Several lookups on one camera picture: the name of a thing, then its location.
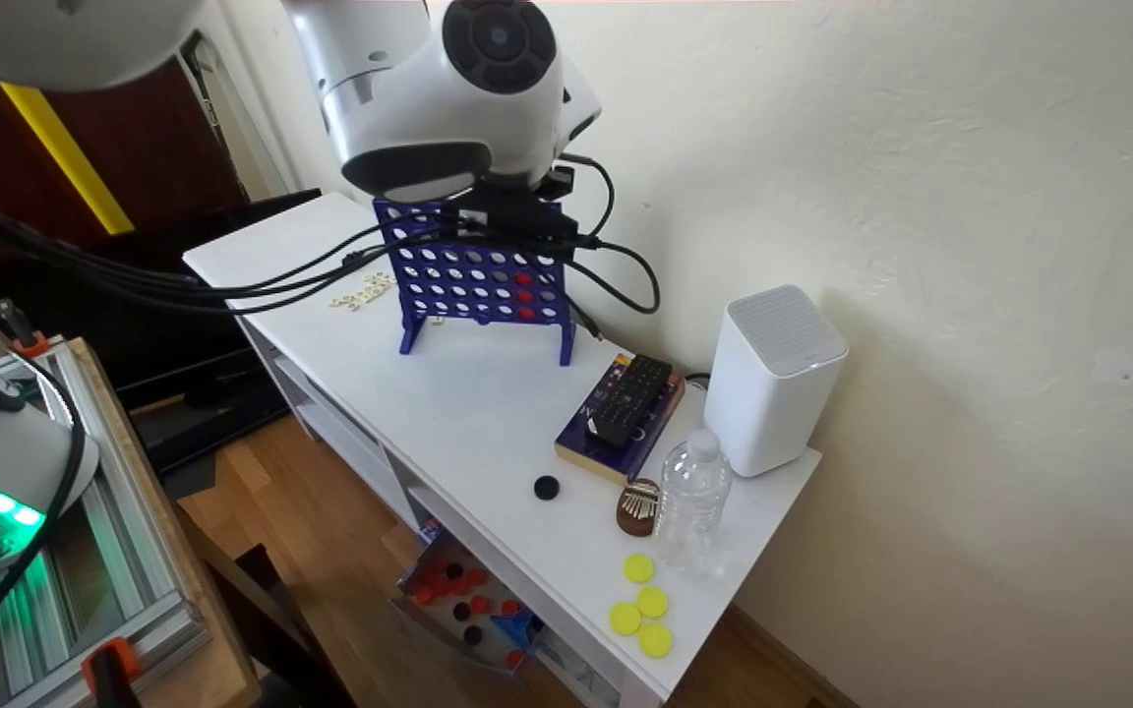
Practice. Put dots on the white letter tiles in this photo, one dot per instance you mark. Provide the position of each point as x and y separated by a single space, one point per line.
359 297

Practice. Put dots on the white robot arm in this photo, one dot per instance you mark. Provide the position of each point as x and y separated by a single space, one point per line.
465 108

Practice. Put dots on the red game box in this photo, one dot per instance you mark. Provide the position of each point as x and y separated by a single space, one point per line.
461 603

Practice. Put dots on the small brown wooden object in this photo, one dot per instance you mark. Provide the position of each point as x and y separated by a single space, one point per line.
640 510

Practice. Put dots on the blue connect four grid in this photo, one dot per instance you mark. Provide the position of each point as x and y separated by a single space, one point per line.
446 267

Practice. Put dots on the yellow game token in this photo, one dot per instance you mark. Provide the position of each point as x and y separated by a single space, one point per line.
650 603
654 641
640 566
625 618

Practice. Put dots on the white speaker box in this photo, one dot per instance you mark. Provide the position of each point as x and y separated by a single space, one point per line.
772 373

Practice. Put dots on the black remote control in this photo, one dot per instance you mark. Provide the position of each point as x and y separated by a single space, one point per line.
627 402

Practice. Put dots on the black game token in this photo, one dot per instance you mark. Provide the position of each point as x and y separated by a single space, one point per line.
543 486

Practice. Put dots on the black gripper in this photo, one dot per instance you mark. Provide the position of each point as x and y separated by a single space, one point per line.
509 219

